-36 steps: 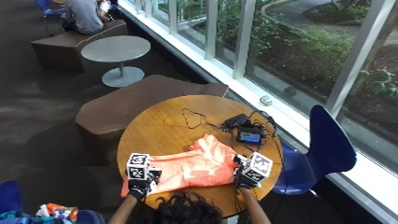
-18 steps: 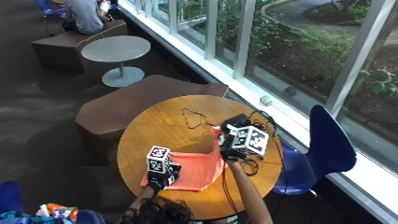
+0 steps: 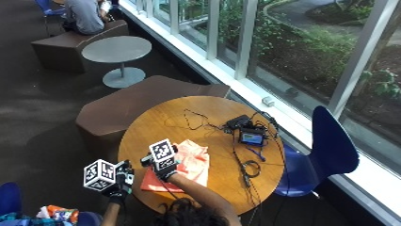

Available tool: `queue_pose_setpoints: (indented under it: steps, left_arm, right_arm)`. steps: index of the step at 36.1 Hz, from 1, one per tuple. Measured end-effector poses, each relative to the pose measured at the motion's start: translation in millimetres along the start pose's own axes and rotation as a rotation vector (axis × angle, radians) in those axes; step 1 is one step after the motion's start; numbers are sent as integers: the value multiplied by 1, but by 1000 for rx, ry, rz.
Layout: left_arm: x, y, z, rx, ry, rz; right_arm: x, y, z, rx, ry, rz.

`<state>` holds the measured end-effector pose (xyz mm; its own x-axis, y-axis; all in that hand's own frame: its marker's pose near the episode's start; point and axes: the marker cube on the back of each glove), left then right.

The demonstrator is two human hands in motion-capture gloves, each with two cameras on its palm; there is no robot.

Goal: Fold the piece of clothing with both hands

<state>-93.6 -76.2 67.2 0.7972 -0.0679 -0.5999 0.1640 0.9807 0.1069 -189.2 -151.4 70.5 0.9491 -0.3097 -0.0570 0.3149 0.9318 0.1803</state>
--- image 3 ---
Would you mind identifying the white marker cube glove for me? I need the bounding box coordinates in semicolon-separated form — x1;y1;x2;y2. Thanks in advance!
83;158;118;192
148;137;179;171

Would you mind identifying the pile of colourful clothes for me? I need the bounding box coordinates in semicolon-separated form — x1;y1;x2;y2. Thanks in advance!
0;204;105;226

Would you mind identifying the white marker cube left glove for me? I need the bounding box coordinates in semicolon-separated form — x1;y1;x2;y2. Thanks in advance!
83;158;118;192

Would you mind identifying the blue lanyard strap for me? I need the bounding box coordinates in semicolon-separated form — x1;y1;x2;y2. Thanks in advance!
244;146;268;163

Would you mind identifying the dark blue shell chair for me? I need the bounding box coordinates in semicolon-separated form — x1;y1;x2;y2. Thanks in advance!
274;105;362;199

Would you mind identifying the thin black looped cable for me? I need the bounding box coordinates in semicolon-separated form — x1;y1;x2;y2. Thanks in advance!
163;108;227;132

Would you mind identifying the grey round pedestal table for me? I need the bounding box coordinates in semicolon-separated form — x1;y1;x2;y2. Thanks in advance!
81;35;154;89

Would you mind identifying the black cable bundle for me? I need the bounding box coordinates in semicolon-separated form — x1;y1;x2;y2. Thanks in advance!
250;110;291;177

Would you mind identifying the large brown angular bench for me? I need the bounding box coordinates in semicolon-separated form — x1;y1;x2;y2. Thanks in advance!
75;74;232;164

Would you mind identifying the person's right hand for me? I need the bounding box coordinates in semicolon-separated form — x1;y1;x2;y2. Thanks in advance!
140;144;182;184

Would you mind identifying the black electronics box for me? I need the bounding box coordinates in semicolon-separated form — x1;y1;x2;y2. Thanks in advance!
224;114;254;131

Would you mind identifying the long black cable with coil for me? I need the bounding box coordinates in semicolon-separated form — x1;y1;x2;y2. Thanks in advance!
231;131;266;226

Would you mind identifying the blue chair with metal legs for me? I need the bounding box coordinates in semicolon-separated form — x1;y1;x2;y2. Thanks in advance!
34;0;69;37

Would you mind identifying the orange and pink cloth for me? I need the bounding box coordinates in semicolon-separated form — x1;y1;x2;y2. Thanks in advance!
139;138;211;194

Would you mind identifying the blue rounded seat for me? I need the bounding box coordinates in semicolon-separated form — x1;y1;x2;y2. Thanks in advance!
0;182;23;218

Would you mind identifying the small brown angular bench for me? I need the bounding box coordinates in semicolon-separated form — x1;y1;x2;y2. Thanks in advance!
31;19;131;75

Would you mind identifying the black device with screen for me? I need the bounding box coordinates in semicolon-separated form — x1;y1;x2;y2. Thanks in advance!
239;126;268;148

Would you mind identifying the person's left hand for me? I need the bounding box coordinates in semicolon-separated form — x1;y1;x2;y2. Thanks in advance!
102;159;138;205

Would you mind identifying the white marker cube right glove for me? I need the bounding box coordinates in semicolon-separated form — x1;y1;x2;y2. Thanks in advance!
148;137;179;171

